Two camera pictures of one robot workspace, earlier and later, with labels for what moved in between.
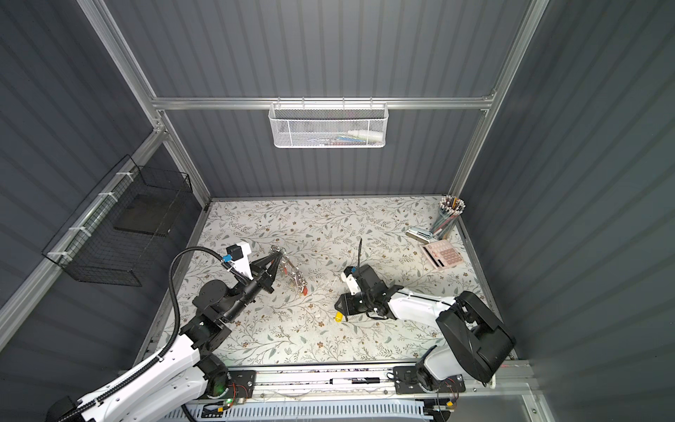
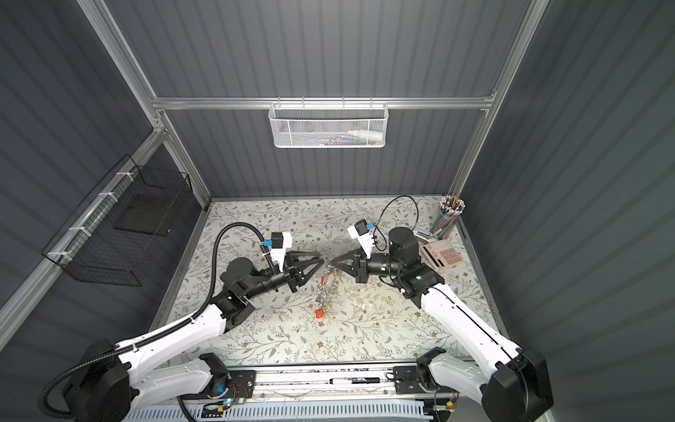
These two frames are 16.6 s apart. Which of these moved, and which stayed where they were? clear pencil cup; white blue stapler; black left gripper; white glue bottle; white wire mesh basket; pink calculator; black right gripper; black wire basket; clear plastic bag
Moved: black right gripper; clear plastic bag; black left gripper
Stayed: white glue bottle; white wire mesh basket; pink calculator; clear pencil cup; black wire basket; white blue stapler
